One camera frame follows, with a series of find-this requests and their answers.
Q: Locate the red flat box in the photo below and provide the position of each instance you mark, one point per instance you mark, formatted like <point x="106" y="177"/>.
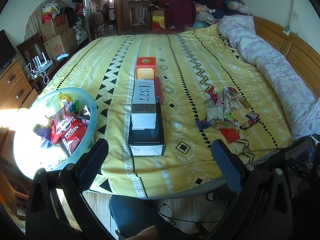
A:
<point x="160" y="90"/>

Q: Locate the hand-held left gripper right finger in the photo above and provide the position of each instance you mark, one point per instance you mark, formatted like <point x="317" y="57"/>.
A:
<point x="226" y="165"/>

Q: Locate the clear sesame snack bag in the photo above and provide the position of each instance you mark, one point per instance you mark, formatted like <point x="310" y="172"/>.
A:
<point x="213" y="110"/>

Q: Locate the white power strip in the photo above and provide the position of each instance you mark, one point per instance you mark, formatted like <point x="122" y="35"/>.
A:
<point x="37" y="76"/>

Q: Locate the black bag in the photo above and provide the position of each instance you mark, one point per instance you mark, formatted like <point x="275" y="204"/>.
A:
<point x="68" y="16"/>

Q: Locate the white plastic bag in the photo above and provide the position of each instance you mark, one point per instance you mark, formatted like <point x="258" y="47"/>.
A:
<point x="50" y="7"/>

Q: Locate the lilac floral quilt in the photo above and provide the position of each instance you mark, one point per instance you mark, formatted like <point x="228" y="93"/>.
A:
<point x="275" y="67"/>

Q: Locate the dark blue packet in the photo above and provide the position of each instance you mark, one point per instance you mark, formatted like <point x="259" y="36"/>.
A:
<point x="202" y="124"/>

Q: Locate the pile of clothes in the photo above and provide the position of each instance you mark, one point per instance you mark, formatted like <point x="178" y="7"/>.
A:
<point x="212" y="5"/>

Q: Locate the red coffee packet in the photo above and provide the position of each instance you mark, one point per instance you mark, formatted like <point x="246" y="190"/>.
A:
<point x="58" y="130"/>
<point x="73" y="135"/>

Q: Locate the yellow snack packet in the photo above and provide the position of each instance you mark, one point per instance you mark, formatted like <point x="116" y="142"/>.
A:
<point x="65" y="100"/>

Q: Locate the round patterned board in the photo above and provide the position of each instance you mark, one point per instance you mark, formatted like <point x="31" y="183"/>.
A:
<point x="32" y="22"/>

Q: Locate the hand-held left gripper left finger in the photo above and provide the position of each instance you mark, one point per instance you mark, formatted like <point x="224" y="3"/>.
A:
<point x="96" y="160"/>

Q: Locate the wooden door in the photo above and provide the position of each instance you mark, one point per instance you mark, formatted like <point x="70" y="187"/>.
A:
<point x="86" y="17"/>

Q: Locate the small red packet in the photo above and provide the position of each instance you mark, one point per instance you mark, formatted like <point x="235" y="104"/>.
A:
<point x="212" y="93"/>

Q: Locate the wooden drawer cabinet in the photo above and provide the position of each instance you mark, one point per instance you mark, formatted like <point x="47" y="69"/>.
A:
<point x="15" y="85"/>

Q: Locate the person's left hand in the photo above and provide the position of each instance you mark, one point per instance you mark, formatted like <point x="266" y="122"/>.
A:
<point x="147" y="233"/>

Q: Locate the light wooden chair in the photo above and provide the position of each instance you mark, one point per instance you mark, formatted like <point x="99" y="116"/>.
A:
<point x="12" y="195"/>

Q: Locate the wall socket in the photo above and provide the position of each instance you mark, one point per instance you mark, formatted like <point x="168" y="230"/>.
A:
<point x="286" y="31"/>

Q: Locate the clear green print packet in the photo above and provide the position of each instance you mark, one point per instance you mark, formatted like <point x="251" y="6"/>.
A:
<point x="228" y="112"/>

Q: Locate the white box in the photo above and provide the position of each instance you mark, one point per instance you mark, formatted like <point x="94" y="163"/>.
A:
<point x="145" y="97"/>

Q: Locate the pink packet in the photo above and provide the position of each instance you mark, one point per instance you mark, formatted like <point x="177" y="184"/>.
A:
<point x="220" y="101"/>

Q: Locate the round red packet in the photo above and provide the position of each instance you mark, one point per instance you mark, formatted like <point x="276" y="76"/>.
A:
<point x="230" y="92"/>

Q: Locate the cardboard box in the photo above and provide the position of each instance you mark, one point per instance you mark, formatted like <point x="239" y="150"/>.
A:
<point x="53" y="26"/>
<point x="60" y="45"/>

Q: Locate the red gift box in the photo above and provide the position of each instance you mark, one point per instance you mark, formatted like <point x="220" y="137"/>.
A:
<point x="160" y="23"/>

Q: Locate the black television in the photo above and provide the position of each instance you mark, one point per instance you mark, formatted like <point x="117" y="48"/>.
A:
<point x="7" y="47"/>

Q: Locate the orange red box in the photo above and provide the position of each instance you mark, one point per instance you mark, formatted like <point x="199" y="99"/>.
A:
<point x="145" y="72"/>

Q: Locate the maroon garment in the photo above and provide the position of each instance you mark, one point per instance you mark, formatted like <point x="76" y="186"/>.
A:
<point x="177" y="7"/>

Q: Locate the purple snack packet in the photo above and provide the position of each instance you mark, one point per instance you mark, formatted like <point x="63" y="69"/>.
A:
<point x="42" y="131"/>

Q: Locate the person's leg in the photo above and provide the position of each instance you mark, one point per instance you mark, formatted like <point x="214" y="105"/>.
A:
<point x="130" y="212"/>

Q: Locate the black box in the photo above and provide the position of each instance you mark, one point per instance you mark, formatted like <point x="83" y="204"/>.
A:
<point x="147" y="140"/>

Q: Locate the blue plastic basin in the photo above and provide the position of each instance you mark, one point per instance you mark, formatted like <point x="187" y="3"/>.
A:
<point x="86" y="100"/>

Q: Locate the wooden headboard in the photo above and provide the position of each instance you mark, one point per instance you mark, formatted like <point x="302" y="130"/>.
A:
<point x="287" y="42"/>

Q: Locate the small orange green packet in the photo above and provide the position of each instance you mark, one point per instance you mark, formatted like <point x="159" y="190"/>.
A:
<point x="245" y="103"/>

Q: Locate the dark wooden stool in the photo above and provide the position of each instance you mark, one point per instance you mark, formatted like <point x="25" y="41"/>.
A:
<point x="25" y="45"/>

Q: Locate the brown snack packet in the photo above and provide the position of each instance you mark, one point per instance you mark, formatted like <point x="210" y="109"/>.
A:
<point x="250" y="122"/>

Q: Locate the white router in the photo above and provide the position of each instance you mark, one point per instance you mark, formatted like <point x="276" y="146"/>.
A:
<point x="41" y="62"/>

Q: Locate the large red packet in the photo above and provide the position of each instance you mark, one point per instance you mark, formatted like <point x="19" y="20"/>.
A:
<point x="230" y="135"/>

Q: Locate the printed plastic bag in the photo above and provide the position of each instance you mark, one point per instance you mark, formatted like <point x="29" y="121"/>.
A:
<point x="81" y="32"/>

